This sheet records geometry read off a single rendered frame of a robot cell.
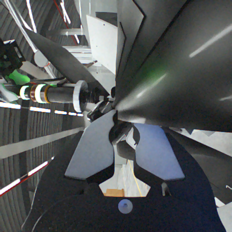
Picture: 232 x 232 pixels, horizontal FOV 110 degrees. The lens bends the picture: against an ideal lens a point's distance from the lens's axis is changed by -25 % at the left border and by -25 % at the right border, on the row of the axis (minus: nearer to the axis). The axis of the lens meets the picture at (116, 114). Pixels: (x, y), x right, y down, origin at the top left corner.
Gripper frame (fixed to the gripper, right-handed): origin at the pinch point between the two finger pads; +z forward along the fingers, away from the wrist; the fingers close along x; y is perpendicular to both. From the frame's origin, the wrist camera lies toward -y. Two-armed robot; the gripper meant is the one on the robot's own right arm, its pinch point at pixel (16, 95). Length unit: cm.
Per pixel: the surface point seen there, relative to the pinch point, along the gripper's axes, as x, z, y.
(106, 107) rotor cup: 0.4, 1.9, 25.8
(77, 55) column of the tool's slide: 63, 25, -6
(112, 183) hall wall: -118, 1433, 101
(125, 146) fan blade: -3.6, 22.7, 34.1
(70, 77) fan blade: 6.2, -1.6, 15.5
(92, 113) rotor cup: -1.0, 3.2, 22.4
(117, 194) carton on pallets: -142, 790, 108
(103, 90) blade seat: 8.4, 4.9, 23.8
